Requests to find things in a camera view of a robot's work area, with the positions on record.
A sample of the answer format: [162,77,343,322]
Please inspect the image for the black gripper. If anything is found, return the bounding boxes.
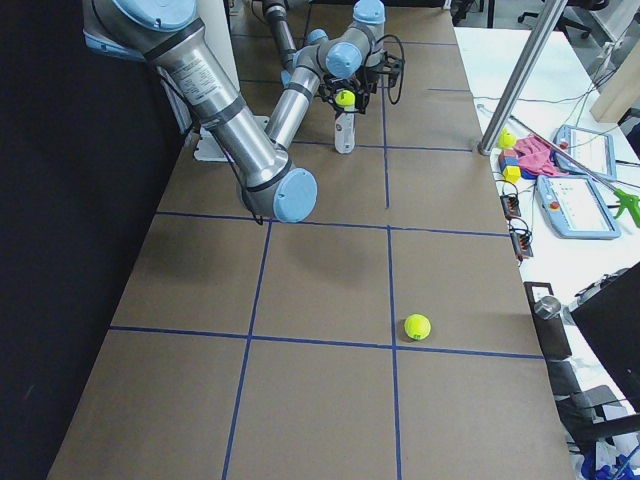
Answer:
[322,69,373,115]

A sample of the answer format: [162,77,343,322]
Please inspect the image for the tennis ball with Wilson print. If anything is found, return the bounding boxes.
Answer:
[334,89,356,109]

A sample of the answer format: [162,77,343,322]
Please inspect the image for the tennis ball can holder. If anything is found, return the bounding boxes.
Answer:
[334,105,355,154]

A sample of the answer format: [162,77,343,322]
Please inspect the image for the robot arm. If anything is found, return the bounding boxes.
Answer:
[262,0,330,87]
[82,1,386,223]

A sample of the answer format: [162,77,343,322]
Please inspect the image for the spare tennis ball on desk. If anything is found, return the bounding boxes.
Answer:
[496,127,518,150]

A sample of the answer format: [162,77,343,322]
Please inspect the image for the red blue cube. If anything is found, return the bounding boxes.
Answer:
[498,149,520,174]

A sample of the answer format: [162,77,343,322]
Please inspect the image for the yellow cube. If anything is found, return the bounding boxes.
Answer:
[501,164,521,184]

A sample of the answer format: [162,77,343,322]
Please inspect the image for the pink cloth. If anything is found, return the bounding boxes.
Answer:
[514,135,565,177]

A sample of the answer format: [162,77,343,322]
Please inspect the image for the far black electronics box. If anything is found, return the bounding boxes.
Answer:
[499,184,521,220]

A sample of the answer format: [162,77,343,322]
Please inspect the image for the black electronics box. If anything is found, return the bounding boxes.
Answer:
[509,223,534,262]
[499,184,521,220]

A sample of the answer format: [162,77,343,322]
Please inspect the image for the near black electronics box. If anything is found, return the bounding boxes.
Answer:
[509,223,534,262]

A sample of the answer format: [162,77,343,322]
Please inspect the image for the white side desk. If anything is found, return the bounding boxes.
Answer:
[452,25,640,451]

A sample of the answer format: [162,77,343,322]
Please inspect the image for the near teach pendant tablet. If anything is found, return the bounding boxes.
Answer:
[536,175,621,240]

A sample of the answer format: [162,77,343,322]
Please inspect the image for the teach pendant tablet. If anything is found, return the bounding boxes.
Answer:
[554,124,617,180]
[536,175,621,240]

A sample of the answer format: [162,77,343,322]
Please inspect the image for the far teach pendant tablet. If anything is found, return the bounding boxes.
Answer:
[554,124,617,180]

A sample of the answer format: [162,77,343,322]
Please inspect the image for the green plastic clamp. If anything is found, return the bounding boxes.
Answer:
[613,188,640,228]

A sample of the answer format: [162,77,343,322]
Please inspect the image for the black office chair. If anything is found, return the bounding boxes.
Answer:
[524,265,639,451]

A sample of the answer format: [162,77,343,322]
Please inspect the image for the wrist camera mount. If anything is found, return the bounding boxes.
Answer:
[372,51,405,88]

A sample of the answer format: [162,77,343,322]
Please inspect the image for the black camera cable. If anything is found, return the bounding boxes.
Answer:
[372,33,407,106]

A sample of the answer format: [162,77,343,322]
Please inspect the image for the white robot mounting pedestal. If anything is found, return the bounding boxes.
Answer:
[195,1,240,161]

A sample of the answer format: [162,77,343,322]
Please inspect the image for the aluminium frame post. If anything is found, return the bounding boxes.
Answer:
[477,0,568,156]

